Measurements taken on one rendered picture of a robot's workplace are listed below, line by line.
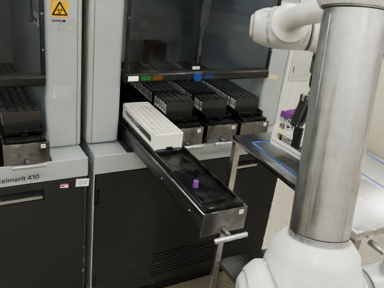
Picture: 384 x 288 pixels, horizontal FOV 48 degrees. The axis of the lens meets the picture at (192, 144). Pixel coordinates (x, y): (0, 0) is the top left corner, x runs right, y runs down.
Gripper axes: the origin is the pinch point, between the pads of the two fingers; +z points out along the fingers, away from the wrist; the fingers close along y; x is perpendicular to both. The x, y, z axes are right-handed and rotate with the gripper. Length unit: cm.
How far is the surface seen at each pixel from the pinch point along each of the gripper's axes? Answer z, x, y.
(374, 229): 8.6, -34.5, -9.3
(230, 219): 13.0, -12.0, -36.7
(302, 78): 32, 148, 152
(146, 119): 4, 37, -38
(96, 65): -12, 49, -52
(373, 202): 8.6, -25.6, 2.1
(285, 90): 42, 149, 138
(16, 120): 5, 49, -77
